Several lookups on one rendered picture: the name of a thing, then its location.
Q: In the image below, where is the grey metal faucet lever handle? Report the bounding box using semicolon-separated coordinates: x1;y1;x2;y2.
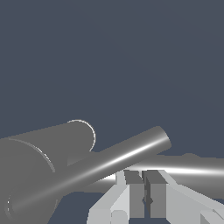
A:
7;125;172;218

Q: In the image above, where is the grey cylindrical faucet body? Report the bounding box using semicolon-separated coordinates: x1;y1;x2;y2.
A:
0;119;97;224

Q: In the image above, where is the shiny metal faucet spout pipe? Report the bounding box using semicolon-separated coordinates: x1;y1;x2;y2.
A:
93;153;224;200

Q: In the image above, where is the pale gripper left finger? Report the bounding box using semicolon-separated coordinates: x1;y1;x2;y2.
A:
87;170;146;224

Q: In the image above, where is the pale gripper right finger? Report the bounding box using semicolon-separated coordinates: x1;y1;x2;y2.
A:
142;169;224;224

